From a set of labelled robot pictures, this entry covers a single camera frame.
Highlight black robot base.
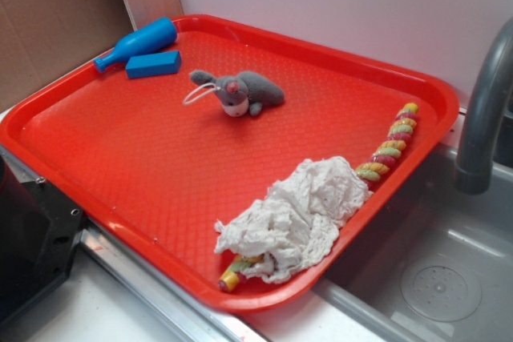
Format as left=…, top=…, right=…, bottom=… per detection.
left=1, top=159, right=85, bottom=326

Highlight gray plush animal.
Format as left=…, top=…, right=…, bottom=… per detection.
left=183, top=70, right=285, bottom=118

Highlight white crumpled cloth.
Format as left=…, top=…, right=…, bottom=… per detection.
left=214, top=156, right=373, bottom=284

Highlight blue rectangular block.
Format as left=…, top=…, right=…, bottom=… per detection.
left=125, top=50, right=182, bottom=79

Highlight red plastic tray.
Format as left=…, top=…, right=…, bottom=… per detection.
left=1, top=15, right=459, bottom=313

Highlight blue plastic bottle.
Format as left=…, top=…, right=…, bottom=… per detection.
left=93, top=17, right=178, bottom=73

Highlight gray plastic sink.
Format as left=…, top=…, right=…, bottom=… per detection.
left=315, top=145, right=512, bottom=341

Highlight gray faucet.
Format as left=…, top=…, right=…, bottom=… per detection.
left=454, top=20, right=512, bottom=195

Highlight brown cardboard panel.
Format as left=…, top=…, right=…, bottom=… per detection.
left=1, top=0, right=132, bottom=110

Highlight multicolour twisted rope stick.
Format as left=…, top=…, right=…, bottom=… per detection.
left=219, top=103, right=418, bottom=292

